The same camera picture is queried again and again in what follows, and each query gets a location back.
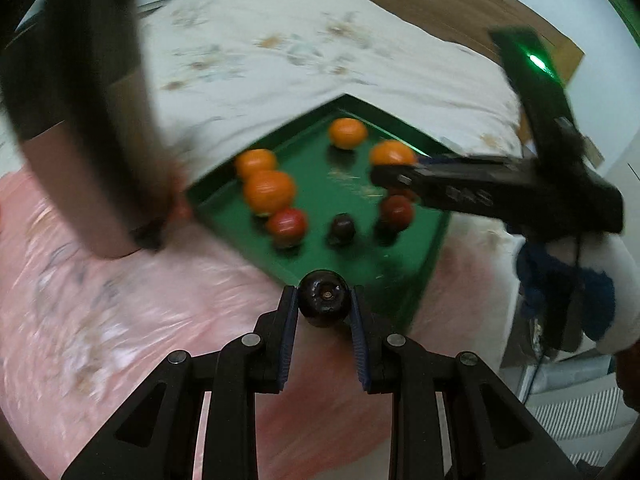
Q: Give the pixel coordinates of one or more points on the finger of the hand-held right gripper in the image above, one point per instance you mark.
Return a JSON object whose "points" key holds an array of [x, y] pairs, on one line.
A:
{"points": [[470, 160], [450, 190]]}

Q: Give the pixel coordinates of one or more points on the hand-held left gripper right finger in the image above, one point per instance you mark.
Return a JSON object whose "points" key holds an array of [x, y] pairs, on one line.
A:
{"points": [[358, 345]]}

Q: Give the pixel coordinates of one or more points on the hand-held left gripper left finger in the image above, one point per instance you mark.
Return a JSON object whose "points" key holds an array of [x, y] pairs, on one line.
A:
{"points": [[288, 345]]}

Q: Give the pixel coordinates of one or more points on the dark purple round fruit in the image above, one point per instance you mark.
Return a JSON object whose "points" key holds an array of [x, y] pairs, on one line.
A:
{"points": [[341, 227], [322, 300]]}

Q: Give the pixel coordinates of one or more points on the small red fruit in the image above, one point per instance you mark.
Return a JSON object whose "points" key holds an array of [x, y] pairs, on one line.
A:
{"points": [[396, 212]]}

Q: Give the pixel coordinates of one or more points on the orange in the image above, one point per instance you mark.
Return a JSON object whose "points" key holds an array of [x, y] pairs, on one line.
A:
{"points": [[390, 152], [256, 162], [347, 132], [268, 191]]}

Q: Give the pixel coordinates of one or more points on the red apple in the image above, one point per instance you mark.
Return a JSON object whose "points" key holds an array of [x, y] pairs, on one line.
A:
{"points": [[286, 225]]}

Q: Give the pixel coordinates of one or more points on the green tray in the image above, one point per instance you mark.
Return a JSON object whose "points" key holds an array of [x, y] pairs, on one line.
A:
{"points": [[320, 185]]}

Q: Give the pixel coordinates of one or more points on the person's right forearm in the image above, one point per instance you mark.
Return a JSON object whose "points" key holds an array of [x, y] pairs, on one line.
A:
{"points": [[620, 285]]}

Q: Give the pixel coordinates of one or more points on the white floral blanket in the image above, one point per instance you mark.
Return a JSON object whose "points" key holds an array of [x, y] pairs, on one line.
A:
{"points": [[300, 35]]}

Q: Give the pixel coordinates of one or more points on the white ribbed panel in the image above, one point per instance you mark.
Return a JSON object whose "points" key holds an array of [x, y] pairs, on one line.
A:
{"points": [[575, 410]]}

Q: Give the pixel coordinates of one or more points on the tall dark cylinder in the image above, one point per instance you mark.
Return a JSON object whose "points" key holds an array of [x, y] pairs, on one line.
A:
{"points": [[85, 125]]}

